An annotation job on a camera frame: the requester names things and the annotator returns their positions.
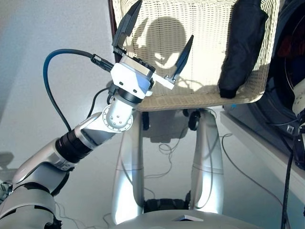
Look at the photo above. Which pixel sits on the silver robot torso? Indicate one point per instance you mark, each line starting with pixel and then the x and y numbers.
pixel 181 221

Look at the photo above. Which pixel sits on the pale woven basket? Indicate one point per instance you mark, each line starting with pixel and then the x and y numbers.
pixel 205 23

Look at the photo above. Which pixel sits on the blue garment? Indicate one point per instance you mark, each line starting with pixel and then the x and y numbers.
pixel 297 66

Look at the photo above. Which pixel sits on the black garment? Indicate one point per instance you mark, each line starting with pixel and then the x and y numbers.
pixel 243 47

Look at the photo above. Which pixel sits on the round blue white sticker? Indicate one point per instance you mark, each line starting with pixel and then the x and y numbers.
pixel 233 106

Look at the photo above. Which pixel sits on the grey washing machine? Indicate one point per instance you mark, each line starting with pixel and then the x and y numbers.
pixel 271 100

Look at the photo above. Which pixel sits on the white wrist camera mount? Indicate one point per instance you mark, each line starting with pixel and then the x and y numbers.
pixel 126 78

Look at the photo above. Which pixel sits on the white washing machine plinth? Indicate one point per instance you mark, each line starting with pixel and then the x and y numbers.
pixel 262 143

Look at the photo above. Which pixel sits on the red garment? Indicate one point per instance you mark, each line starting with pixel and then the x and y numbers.
pixel 290 45

